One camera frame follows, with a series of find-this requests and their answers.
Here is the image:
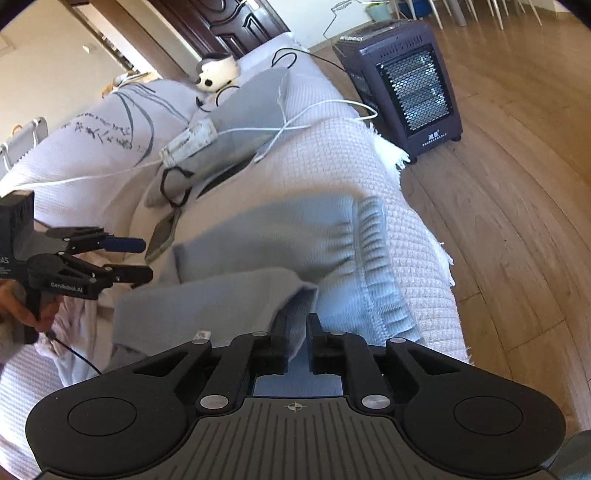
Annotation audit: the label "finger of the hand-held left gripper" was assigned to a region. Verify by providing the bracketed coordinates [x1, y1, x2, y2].
[44, 225, 147, 254]
[91, 264, 154, 289]

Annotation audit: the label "green plastic basin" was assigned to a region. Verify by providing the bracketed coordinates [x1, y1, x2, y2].
[364, 1, 394, 20]

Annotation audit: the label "metal wire handle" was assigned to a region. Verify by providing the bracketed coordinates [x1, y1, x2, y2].
[322, 0, 365, 38]

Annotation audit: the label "grey cushion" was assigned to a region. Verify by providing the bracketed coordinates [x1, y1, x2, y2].
[143, 67, 291, 208]

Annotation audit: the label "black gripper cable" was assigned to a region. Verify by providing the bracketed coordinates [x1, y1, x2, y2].
[48, 332, 105, 377]

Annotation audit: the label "person's left hand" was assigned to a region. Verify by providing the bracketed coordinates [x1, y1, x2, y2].
[0, 280, 60, 334]

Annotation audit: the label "white charging cable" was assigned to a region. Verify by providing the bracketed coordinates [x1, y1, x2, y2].
[215, 99, 380, 162]

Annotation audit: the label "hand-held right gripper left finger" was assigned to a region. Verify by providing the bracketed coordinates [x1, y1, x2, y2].
[131, 331, 291, 416]

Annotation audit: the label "dark wooden door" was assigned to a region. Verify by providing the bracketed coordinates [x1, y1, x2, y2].
[152, 0, 291, 61]

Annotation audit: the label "black strap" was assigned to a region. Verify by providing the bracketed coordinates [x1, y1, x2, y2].
[160, 166, 197, 209]

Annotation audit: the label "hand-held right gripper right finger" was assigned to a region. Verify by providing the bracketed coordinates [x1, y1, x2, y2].
[306, 313, 462, 416]

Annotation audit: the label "green-cased smartphone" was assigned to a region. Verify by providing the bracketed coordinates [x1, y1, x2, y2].
[144, 208, 184, 265]

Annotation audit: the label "pale pink pants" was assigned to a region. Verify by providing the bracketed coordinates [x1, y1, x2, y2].
[39, 288, 118, 386]

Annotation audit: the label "white cushion with plant print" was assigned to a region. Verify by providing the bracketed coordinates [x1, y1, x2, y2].
[0, 78, 215, 185]

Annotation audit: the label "white power strip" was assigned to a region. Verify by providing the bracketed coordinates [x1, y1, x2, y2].
[159, 117, 219, 167]

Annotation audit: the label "panda toy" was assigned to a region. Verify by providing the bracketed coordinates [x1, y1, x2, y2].
[193, 53, 242, 93]

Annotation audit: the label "white metal rack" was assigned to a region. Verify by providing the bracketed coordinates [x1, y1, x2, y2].
[0, 116, 51, 172]

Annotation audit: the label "white power strip cable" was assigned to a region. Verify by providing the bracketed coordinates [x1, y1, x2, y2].
[0, 157, 167, 191]

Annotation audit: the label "dark purple heater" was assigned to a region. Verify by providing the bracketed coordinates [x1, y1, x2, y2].
[332, 21, 464, 163]

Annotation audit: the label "blue bin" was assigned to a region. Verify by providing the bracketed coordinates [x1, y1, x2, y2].
[396, 0, 434, 20]

